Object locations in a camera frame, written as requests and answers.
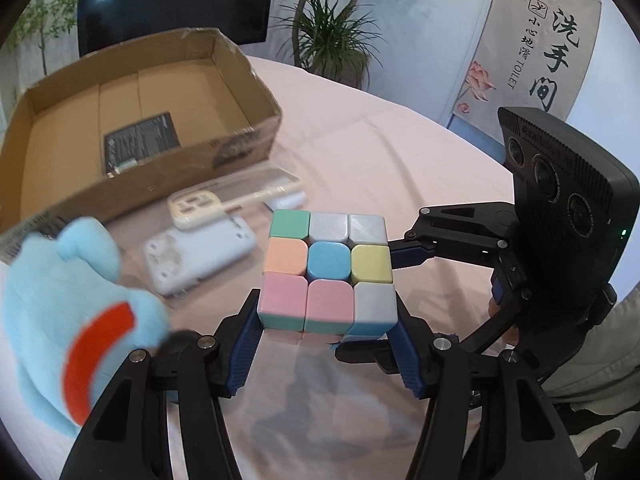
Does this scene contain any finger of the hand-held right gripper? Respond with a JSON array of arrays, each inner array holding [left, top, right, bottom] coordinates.
[[335, 255, 527, 373], [387, 201, 517, 271]]

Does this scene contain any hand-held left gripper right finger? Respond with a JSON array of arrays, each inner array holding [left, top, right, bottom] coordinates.
[[387, 290, 583, 480]]

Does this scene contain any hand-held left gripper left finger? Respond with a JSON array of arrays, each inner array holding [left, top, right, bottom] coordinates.
[[60, 287, 263, 480]]

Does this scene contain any white rectangular device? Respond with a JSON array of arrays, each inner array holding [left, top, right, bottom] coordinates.
[[142, 216, 257, 297]]

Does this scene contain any pastel puzzle cube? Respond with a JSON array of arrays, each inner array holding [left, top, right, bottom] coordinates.
[[257, 208, 399, 348]]

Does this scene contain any white earbuds case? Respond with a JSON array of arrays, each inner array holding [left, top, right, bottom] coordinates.
[[270, 190, 307, 209]]

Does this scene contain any blue plush toy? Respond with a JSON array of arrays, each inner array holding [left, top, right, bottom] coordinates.
[[0, 216, 173, 441]]

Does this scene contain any brown cardboard box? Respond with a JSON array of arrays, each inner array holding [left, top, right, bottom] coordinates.
[[0, 27, 284, 261]]

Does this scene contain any person's right forearm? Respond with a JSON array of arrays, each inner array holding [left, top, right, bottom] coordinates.
[[542, 280, 640, 413]]

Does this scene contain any person's right hand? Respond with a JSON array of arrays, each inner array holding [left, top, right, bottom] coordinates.
[[486, 296, 522, 347]]

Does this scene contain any beige clear phone case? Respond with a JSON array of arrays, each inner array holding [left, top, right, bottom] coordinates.
[[167, 165, 303, 232]]

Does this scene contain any person's patterned clothing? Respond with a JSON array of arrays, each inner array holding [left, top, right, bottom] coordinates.
[[550, 402, 640, 480]]

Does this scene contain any black printed label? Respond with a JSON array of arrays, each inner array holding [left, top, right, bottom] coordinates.
[[103, 112, 180, 177]]

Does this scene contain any green palm-like potted plant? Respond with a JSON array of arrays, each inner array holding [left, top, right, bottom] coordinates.
[[272, 0, 387, 93]]

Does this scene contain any black television screen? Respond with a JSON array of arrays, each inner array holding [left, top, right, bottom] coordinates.
[[77, 0, 272, 58]]

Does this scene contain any small-leaved green plant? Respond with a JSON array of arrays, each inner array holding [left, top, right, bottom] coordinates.
[[9, 0, 81, 77]]

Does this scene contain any beige wall banner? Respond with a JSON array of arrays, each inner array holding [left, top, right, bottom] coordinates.
[[452, 0, 604, 122]]

